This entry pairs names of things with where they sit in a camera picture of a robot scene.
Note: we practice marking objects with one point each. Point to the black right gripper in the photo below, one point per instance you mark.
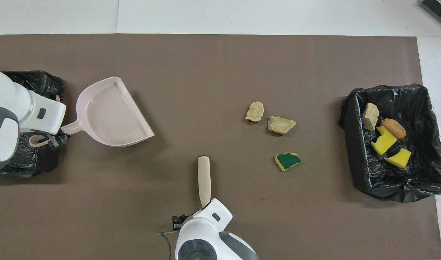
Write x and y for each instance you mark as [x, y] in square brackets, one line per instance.
[179, 222]

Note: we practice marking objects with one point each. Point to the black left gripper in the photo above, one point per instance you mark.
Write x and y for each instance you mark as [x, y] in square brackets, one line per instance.
[63, 136]

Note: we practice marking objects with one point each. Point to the pink hand brush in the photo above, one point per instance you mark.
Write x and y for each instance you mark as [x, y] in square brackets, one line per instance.
[204, 177]

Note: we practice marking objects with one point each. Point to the pink plastic dustpan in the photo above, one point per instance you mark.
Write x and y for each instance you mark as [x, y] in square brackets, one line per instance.
[112, 112]

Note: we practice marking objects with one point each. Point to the green and yellow sponge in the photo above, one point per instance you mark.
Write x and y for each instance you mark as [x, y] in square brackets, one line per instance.
[287, 161]

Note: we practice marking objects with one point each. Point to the rounded beige sponge chunk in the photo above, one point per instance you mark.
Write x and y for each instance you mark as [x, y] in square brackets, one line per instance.
[255, 111]

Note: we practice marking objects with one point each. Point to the angular beige sponge chunk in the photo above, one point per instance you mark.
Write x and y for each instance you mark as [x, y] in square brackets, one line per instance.
[281, 125]

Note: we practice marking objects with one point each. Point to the notched yellow sponge piece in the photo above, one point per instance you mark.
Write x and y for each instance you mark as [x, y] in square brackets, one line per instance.
[383, 142]

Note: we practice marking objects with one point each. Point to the wedge yellow sponge piece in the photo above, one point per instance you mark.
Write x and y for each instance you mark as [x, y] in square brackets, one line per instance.
[399, 159]

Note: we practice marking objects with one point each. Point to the brown oval sponge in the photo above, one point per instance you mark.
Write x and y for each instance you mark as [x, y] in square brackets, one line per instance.
[394, 129]

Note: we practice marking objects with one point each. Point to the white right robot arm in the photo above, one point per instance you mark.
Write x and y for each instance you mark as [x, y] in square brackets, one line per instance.
[206, 242]

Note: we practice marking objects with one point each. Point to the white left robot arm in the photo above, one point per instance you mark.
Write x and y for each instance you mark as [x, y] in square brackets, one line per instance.
[7, 97]

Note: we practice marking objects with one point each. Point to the closed black bag bin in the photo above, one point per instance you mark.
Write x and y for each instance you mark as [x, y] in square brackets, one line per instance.
[43, 81]

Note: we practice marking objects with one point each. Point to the open bin with black bag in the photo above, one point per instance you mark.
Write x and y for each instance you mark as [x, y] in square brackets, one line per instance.
[423, 108]

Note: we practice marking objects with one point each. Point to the brown table mat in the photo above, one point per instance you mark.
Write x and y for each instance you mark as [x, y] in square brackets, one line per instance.
[220, 54]

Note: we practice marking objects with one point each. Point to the small beige sponge block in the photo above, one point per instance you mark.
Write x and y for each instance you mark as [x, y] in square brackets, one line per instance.
[370, 115]

